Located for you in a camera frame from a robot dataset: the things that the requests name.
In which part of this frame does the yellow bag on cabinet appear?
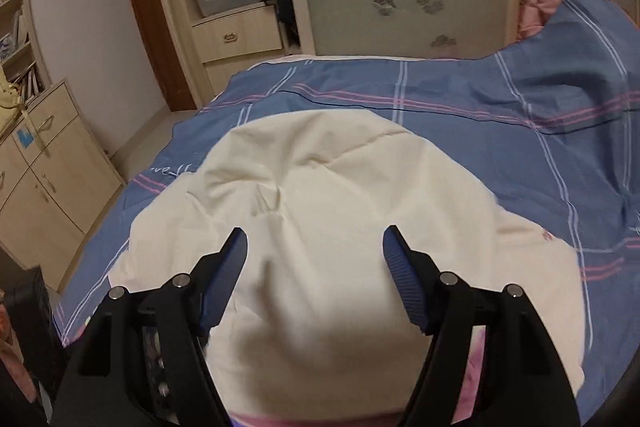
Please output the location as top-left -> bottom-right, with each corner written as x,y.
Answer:
0,67 -> 25,134

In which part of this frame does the white and pink jacket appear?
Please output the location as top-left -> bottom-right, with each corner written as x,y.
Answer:
108,109 -> 585,426

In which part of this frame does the brown wooden door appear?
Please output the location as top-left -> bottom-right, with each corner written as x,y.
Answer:
130,0 -> 196,112

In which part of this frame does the blue plaid bed cover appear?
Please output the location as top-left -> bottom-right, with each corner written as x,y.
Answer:
52,0 -> 640,368

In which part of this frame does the wardrobe drawer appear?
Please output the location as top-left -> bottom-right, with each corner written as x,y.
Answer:
204,52 -> 282,96
192,5 -> 283,63

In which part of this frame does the wooden shelf cabinet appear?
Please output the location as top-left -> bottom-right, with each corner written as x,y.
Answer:
1,0 -> 124,291

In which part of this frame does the upper wardrobe drawer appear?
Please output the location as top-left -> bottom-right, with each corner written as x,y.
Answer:
192,5 -> 283,63

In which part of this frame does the lower wardrobe drawer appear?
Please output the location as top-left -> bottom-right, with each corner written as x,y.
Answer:
204,52 -> 282,96

